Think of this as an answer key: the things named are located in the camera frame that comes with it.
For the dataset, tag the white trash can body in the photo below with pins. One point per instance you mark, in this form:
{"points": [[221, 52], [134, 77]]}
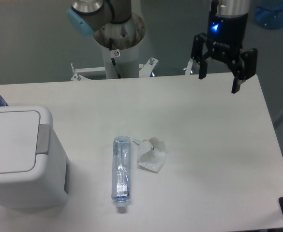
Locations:
{"points": [[46, 184]]}

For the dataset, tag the crumpled white paper tissue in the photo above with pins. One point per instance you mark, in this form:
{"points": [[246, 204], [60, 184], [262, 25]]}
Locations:
{"points": [[151, 154]]}

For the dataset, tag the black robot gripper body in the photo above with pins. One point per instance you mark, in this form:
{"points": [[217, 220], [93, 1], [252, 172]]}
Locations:
{"points": [[226, 29]]}

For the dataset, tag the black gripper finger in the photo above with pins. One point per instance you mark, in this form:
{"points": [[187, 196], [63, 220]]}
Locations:
{"points": [[245, 68], [201, 51]]}

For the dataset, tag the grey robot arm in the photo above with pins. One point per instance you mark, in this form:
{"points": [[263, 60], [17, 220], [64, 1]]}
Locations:
{"points": [[97, 5]]}

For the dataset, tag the white trash can lid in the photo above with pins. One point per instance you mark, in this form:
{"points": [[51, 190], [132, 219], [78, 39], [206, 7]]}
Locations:
{"points": [[18, 140]]}

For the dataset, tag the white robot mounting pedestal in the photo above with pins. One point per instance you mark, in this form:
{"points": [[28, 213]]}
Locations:
{"points": [[118, 33]]}

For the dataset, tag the clear plastic water bottle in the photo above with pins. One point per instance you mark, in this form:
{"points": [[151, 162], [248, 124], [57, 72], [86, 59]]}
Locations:
{"points": [[121, 170]]}

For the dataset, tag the grey lid push button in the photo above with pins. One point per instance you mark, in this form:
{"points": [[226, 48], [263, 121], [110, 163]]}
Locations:
{"points": [[43, 139]]}

